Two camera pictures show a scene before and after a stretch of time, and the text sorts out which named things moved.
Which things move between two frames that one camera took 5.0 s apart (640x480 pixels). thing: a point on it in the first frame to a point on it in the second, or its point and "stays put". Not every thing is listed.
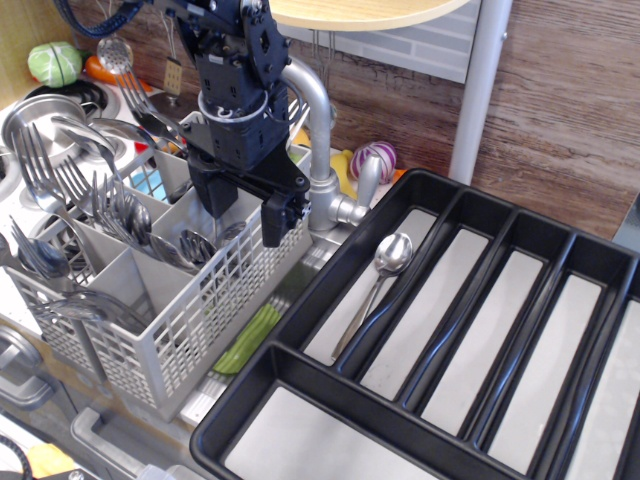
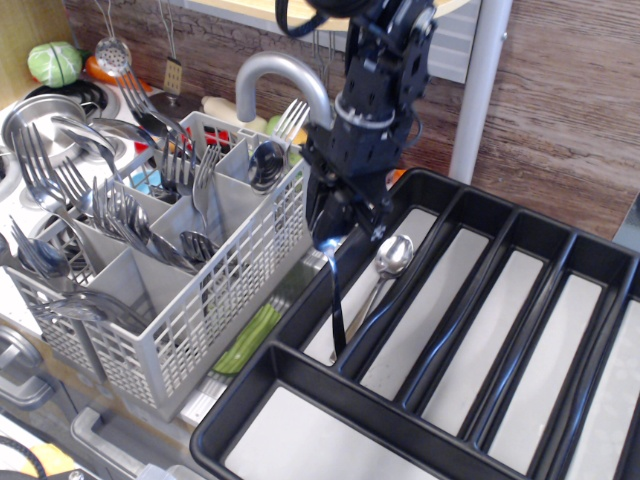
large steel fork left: x=41 y=180 stays put
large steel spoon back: x=92 y=135 stays put
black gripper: x=245 y=133 to x=358 y=147
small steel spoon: x=232 y=230 to x=331 y=252
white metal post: x=490 y=37 stays put
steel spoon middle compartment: x=197 y=247 stays put
